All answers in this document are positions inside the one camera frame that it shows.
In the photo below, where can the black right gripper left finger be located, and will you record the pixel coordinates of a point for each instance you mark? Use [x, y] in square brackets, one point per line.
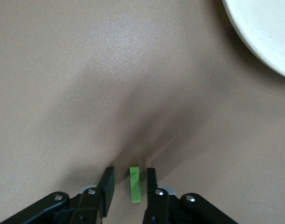
[107, 186]

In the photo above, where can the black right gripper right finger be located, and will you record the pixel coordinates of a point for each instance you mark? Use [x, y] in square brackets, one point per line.
[152, 186]

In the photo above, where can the green letter l bar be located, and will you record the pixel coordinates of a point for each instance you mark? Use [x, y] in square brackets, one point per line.
[135, 184]

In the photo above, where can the beige brown round plate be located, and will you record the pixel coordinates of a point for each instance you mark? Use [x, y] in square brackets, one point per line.
[268, 30]

